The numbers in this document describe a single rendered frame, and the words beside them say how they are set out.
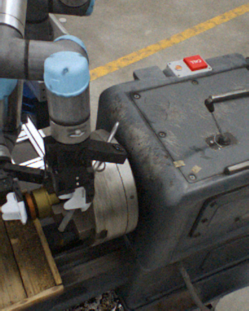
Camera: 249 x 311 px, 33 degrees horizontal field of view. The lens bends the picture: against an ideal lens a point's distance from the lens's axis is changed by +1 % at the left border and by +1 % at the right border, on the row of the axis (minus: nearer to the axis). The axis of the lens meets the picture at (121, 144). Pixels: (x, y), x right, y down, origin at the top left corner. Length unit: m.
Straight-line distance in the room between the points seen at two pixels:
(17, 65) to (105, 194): 0.42
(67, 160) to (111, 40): 2.88
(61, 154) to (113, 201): 0.32
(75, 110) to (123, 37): 2.99
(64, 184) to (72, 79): 0.24
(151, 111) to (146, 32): 2.64
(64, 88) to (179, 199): 0.47
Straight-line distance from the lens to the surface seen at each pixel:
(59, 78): 0.69
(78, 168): 0.81
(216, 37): 3.96
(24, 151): 2.43
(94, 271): 1.33
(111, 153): 0.83
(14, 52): 0.80
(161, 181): 1.06
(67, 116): 0.72
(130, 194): 1.09
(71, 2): 1.40
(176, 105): 1.24
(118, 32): 3.75
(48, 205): 1.14
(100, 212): 1.07
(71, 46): 0.80
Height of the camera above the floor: 2.07
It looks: 48 degrees down
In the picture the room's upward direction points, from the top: 11 degrees clockwise
